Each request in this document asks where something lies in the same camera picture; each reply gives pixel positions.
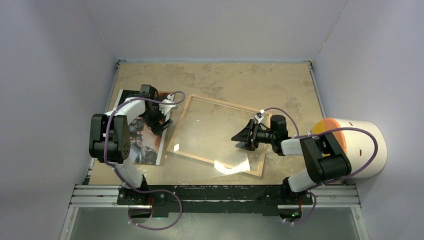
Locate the white cylinder with orange face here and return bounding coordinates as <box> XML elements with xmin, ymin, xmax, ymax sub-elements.
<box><xmin>310</xmin><ymin>117</ymin><xmax>387</xmax><ymax>179</ymax></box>

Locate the clear acrylic sheet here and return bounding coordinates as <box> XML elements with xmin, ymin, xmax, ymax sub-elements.
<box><xmin>169</xmin><ymin>97</ymin><xmax>268</xmax><ymax>176</ymax></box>

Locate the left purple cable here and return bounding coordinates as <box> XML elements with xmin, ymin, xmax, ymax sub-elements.
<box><xmin>103</xmin><ymin>91</ymin><xmax>186</xmax><ymax>232</ymax></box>

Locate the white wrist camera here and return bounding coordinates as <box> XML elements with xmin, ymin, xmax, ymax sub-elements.
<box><xmin>253</xmin><ymin>109</ymin><xmax>265</xmax><ymax>124</ymax></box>
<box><xmin>158</xmin><ymin>94</ymin><xmax>177</xmax><ymax>116</ymax></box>

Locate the wooden picture frame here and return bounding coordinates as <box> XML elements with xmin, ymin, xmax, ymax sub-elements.
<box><xmin>166</xmin><ymin>93</ymin><xmax>273</xmax><ymax>178</ymax></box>

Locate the glossy photo print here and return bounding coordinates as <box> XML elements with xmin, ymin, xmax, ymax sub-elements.
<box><xmin>112</xmin><ymin>89</ymin><xmax>173</xmax><ymax>167</ymax></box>

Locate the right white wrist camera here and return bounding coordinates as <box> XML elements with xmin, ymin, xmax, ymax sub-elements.
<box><xmin>253</xmin><ymin>109</ymin><xmax>265</xmax><ymax>124</ymax></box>

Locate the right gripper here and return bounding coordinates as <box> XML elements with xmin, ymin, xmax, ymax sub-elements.
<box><xmin>231</xmin><ymin>119</ymin><xmax>276</xmax><ymax>151</ymax></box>

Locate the aluminium rail frame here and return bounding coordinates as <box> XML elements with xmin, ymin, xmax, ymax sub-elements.
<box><xmin>59</xmin><ymin>185</ymin><xmax>369</xmax><ymax>240</ymax></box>

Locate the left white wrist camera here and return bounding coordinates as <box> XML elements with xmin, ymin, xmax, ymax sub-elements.
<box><xmin>158</xmin><ymin>94</ymin><xmax>177</xmax><ymax>116</ymax></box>

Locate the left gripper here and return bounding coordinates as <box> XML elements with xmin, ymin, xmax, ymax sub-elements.
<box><xmin>140</xmin><ymin>100</ymin><xmax>172</xmax><ymax>135</ymax></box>

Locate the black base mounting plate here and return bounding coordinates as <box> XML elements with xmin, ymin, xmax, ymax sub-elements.
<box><xmin>117</xmin><ymin>184</ymin><xmax>313</xmax><ymax>218</ymax></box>

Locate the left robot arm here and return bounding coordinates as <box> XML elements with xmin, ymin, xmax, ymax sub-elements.
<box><xmin>88</xmin><ymin>84</ymin><xmax>176</xmax><ymax>205</ymax></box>

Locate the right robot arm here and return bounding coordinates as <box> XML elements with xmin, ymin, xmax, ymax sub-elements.
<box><xmin>231</xmin><ymin>115</ymin><xmax>352</xmax><ymax>204</ymax></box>

